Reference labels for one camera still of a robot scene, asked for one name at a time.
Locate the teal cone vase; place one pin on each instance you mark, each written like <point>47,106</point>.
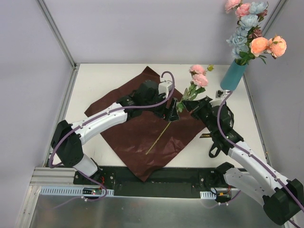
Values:
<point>233,76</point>

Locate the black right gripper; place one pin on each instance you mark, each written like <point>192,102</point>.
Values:
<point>196,108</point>

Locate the white left cable duct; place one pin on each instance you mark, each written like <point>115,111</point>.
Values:
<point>75,191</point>

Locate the blue hydrangea flower stem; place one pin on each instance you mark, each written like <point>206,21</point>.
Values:
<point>249,16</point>

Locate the black ribbon gold lettering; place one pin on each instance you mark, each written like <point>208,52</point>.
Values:
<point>208,115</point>

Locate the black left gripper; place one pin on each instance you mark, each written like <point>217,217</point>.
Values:
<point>165,109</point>

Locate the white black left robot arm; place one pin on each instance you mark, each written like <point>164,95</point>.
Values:
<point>69,138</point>

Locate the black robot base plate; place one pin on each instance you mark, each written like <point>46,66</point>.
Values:
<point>171,191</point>

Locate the red flower bouquet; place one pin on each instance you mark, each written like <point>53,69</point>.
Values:
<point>145,143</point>

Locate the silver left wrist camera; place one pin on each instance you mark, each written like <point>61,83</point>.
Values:
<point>165,87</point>

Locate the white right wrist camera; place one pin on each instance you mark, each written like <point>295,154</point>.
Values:
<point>221,94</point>

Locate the pink rose flower stem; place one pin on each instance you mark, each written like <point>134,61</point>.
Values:
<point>197,86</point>

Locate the white right cable duct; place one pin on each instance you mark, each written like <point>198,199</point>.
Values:
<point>207,195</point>

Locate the mauve rose flower stem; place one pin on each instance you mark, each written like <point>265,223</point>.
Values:
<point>261,46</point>

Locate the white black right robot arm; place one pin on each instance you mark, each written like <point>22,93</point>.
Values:
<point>280,197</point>

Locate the white cable duct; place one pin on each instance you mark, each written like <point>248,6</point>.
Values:
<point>75,191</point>
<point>207,195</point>

